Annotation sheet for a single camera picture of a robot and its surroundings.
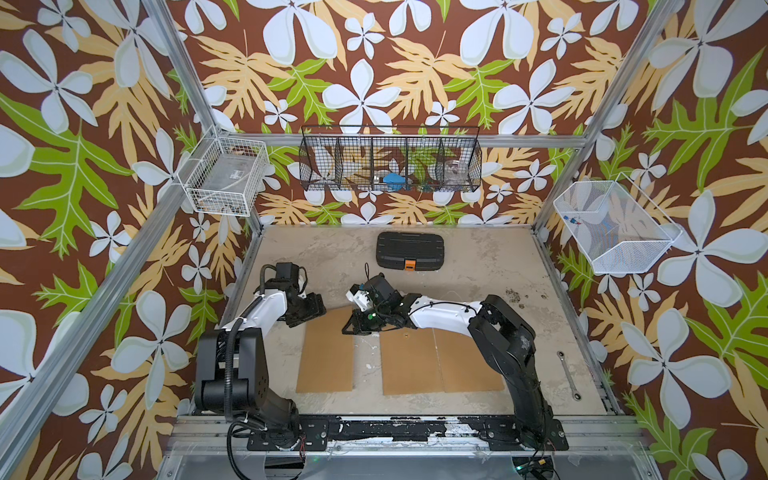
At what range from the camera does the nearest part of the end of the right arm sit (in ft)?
2.31

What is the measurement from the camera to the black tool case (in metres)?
1.05

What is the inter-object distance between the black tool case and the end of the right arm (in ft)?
0.79
